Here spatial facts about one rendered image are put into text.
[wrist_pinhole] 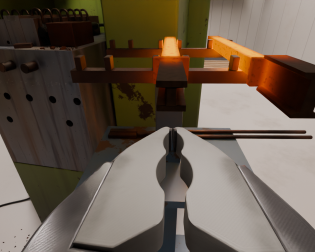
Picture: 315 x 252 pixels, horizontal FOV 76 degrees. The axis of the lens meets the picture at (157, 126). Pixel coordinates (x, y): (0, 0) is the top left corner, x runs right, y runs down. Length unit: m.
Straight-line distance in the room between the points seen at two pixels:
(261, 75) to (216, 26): 4.54
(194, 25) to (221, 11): 3.68
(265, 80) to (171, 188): 0.28
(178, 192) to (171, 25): 0.52
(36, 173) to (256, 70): 0.90
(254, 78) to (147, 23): 0.52
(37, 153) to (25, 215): 0.62
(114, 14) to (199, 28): 0.52
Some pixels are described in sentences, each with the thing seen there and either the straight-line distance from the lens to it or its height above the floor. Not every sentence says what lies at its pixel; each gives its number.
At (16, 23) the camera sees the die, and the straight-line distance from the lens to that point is 0.80.
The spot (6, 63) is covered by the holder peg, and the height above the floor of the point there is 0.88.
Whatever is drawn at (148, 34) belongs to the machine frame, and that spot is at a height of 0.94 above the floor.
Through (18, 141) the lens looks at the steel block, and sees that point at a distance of 0.94.
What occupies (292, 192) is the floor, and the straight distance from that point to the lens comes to 1.60.
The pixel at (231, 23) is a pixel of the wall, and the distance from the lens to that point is 4.91.
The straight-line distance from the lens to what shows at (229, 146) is 0.60.
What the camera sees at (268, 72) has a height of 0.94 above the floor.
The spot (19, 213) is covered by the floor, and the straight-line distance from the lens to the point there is 1.50.
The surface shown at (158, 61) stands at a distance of 0.27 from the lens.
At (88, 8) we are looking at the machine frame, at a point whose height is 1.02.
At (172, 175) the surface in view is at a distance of 0.48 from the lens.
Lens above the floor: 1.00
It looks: 29 degrees down
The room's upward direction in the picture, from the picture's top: 1 degrees counter-clockwise
